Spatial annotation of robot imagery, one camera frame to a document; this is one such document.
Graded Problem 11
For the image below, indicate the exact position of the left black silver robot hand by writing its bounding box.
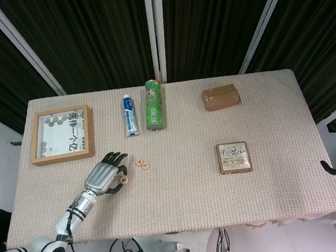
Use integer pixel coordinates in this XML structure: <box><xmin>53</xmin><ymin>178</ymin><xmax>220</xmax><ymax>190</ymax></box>
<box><xmin>81</xmin><ymin>149</ymin><xmax>133</xmax><ymax>199</ymax></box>

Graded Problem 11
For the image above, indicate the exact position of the Chinese chess game box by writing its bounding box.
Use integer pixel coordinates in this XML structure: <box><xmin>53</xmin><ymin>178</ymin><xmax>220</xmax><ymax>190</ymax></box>
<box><xmin>216</xmin><ymin>140</ymin><xmax>254</xmax><ymax>175</ymax></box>

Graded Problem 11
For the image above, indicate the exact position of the blue white toothpaste tube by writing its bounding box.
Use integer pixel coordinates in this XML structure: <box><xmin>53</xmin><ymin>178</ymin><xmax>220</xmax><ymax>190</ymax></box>
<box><xmin>120</xmin><ymin>92</ymin><xmax>142</xmax><ymax>139</ymax></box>

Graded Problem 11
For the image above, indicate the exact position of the green chip can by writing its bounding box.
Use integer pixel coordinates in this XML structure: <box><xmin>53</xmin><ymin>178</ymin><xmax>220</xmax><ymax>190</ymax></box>
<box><xmin>141</xmin><ymin>78</ymin><xmax>168</xmax><ymax>133</ymax></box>

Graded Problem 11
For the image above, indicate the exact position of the beige woven tablecloth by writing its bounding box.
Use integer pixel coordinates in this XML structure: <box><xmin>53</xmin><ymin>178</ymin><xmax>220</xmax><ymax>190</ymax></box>
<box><xmin>0</xmin><ymin>63</ymin><xmax>336</xmax><ymax>252</ymax></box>

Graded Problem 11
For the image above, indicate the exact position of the brown cardboard box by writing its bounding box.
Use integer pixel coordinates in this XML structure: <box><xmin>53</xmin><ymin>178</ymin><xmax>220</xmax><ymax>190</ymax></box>
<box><xmin>200</xmin><ymin>82</ymin><xmax>242</xmax><ymax>112</ymax></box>

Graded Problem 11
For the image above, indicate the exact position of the wooden glass coin frame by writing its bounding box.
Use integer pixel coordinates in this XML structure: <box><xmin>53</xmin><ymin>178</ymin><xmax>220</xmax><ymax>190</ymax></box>
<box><xmin>25</xmin><ymin>103</ymin><xmax>98</xmax><ymax>168</ymax></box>

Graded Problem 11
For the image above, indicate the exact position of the white metal frame post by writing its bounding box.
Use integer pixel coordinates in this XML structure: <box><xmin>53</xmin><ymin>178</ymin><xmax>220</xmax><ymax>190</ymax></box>
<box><xmin>143</xmin><ymin>0</ymin><xmax>171</xmax><ymax>85</ymax></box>
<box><xmin>0</xmin><ymin>0</ymin><xmax>66</xmax><ymax>101</ymax></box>
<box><xmin>232</xmin><ymin>0</ymin><xmax>302</xmax><ymax>75</ymax></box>

